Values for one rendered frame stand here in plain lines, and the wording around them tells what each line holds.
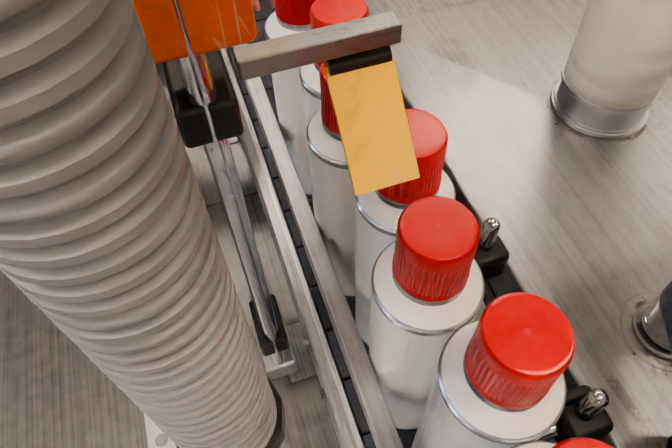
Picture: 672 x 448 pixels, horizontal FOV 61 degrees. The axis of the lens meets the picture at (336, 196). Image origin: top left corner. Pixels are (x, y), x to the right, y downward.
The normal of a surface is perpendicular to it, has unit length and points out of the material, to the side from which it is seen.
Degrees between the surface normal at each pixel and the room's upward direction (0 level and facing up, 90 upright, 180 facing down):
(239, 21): 90
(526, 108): 0
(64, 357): 0
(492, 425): 45
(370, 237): 90
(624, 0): 91
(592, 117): 90
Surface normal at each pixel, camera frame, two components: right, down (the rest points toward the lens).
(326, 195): -0.65, 0.61
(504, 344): 0.01, -0.62
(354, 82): 0.22, 0.13
